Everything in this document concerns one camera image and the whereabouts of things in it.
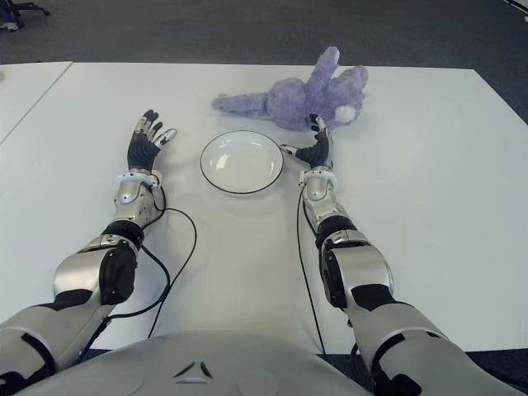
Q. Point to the silver robot torso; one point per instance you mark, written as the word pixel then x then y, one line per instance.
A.
pixel 247 363

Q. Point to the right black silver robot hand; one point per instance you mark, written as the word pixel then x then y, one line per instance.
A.
pixel 321 152

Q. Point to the blue jeans leg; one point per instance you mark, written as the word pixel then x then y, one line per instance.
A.
pixel 5 10

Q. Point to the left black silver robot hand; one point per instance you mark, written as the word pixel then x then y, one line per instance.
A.
pixel 140 152

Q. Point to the white plate with black rim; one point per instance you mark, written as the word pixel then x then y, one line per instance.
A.
pixel 241 163

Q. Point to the purple plush bunny doll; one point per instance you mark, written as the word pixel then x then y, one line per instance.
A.
pixel 288 103

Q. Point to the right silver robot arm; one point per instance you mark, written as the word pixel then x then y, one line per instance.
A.
pixel 363 264

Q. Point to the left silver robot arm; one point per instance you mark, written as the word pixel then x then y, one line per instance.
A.
pixel 82 268

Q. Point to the white sneaker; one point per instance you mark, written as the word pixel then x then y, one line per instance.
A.
pixel 9 26

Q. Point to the black office chair base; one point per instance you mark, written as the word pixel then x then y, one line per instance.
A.
pixel 29 5

